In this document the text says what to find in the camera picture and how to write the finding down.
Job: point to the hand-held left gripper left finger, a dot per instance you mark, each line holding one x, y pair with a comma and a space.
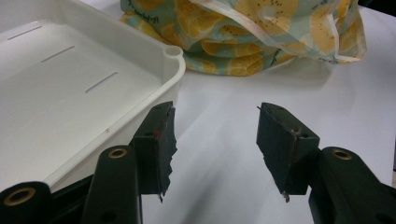
155, 149

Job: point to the yellow floral cloth bag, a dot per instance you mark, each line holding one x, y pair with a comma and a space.
236, 34

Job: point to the white table sheet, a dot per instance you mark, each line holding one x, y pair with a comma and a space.
224, 124

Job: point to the white plastic tray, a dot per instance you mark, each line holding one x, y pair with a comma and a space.
68, 93

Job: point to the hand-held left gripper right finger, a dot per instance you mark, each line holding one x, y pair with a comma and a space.
285, 152

